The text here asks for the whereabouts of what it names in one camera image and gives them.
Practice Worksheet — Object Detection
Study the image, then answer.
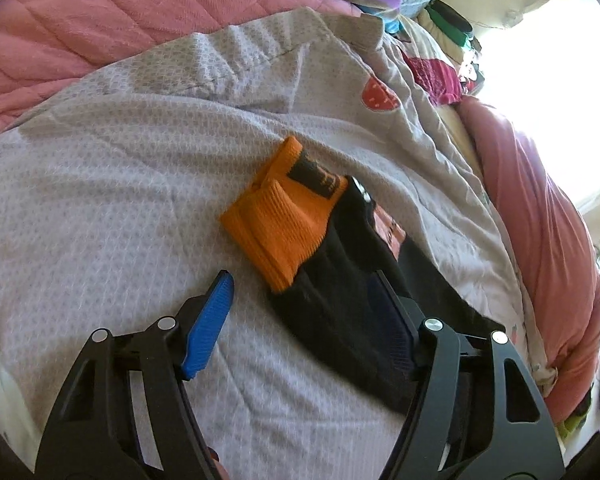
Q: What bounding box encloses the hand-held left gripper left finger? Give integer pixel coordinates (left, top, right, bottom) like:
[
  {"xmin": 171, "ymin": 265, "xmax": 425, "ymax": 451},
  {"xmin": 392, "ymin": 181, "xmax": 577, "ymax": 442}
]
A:
[{"xmin": 34, "ymin": 270, "xmax": 236, "ymax": 480}]

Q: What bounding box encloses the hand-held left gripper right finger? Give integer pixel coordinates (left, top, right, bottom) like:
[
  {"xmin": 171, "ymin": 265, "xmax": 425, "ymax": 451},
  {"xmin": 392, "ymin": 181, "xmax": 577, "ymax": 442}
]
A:
[{"xmin": 367, "ymin": 270, "xmax": 566, "ymax": 480}]

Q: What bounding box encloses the orange and black sock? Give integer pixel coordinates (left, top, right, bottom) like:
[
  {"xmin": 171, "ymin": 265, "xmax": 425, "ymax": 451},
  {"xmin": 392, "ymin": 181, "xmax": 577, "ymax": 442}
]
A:
[{"xmin": 220, "ymin": 135, "xmax": 417, "ymax": 416}]

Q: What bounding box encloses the person's left hand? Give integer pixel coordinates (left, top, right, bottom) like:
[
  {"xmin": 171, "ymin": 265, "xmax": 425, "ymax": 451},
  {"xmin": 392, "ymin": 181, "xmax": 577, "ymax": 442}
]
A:
[{"xmin": 207, "ymin": 447, "xmax": 229, "ymax": 480}]

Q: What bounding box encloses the black flat cloth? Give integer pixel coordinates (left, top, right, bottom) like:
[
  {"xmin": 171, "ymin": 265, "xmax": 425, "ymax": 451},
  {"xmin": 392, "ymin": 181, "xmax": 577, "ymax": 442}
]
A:
[{"xmin": 400, "ymin": 245, "xmax": 508, "ymax": 342}]

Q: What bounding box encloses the black and pink sock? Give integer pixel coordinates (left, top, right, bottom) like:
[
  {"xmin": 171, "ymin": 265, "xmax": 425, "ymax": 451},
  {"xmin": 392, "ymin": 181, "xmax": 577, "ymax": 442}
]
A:
[{"xmin": 345, "ymin": 175, "xmax": 412, "ymax": 281}]

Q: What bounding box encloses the light printed bed cover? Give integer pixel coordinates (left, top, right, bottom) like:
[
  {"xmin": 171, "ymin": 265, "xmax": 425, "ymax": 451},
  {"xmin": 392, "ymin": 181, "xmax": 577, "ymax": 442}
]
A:
[{"xmin": 0, "ymin": 7, "xmax": 546, "ymax": 480}]

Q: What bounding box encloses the pink duvet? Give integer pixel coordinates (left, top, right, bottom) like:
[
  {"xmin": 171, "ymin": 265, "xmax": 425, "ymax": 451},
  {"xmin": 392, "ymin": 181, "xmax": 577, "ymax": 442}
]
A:
[{"xmin": 459, "ymin": 95, "xmax": 600, "ymax": 426}]

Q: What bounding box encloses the lime green cloth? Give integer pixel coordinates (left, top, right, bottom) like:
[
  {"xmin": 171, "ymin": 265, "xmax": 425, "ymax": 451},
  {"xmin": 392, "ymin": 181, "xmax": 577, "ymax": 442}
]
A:
[{"xmin": 555, "ymin": 400, "xmax": 592, "ymax": 437}]

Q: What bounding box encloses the white plastic object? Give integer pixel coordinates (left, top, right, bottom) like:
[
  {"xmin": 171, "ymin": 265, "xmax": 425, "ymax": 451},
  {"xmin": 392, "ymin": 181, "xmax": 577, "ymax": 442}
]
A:
[{"xmin": 0, "ymin": 340, "xmax": 34, "ymax": 467}]

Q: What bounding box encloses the magenta cloth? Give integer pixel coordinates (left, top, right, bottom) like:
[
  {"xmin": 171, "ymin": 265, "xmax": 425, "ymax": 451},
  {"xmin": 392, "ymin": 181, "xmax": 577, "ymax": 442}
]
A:
[{"xmin": 402, "ymin": 50, "xmax": 464, "ymax": 107}]

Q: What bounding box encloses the pink quilted blanket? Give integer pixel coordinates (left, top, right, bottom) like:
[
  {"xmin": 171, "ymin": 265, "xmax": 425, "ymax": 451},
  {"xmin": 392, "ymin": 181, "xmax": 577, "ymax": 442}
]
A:
[{"xmin": 0, "ymin": 0, "xmax": 361, "ymax": 142}]

